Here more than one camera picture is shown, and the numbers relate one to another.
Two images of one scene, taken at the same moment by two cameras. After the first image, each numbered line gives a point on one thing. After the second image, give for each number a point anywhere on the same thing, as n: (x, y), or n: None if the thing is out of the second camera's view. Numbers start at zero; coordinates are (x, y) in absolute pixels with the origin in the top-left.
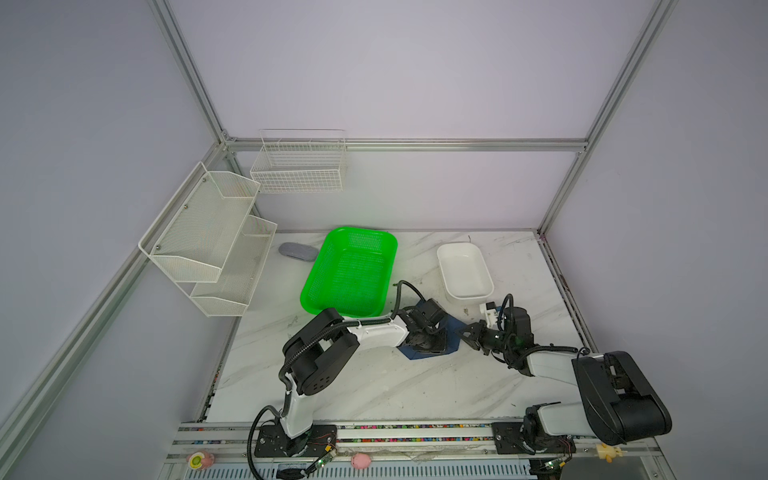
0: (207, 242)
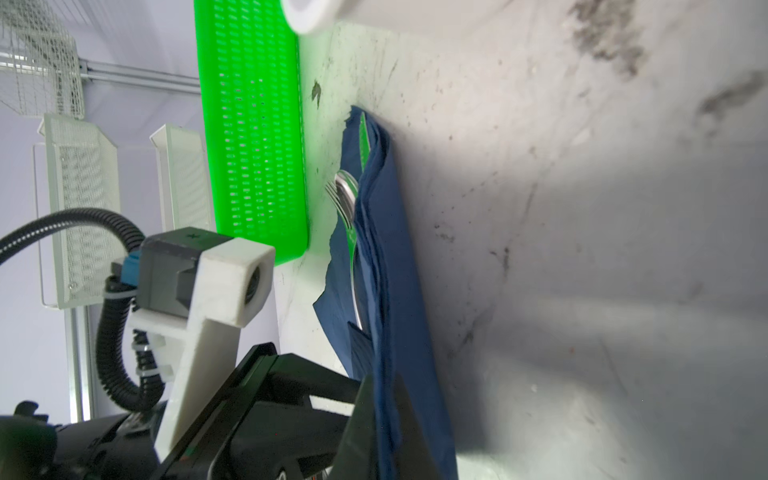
0: (85, 174)
